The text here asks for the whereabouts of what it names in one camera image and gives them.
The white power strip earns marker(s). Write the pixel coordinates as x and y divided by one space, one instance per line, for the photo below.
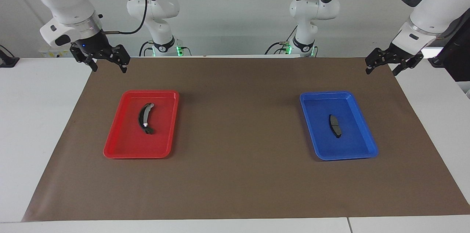
55 54

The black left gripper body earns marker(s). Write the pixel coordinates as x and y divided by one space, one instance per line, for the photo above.
398 53

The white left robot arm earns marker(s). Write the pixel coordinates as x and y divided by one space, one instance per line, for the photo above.
433 9

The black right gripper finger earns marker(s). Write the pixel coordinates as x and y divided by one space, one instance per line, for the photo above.
119 55
82 54

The small dark brake pad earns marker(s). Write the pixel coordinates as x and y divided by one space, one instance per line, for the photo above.
335 124

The small black clamp mount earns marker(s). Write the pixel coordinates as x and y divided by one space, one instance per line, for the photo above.
7 62

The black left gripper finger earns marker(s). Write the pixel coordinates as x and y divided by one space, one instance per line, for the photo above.
378 57
407 63

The red plastic tray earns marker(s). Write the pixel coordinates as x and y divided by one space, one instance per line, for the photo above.
125 145

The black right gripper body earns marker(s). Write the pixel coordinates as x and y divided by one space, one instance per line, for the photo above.
95 44

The blue plastic tray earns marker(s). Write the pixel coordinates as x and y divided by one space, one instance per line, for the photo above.
349 145

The brown table mat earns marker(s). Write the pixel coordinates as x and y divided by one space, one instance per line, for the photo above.
235 181

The large black stand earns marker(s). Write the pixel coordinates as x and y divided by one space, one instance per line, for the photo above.
459 60

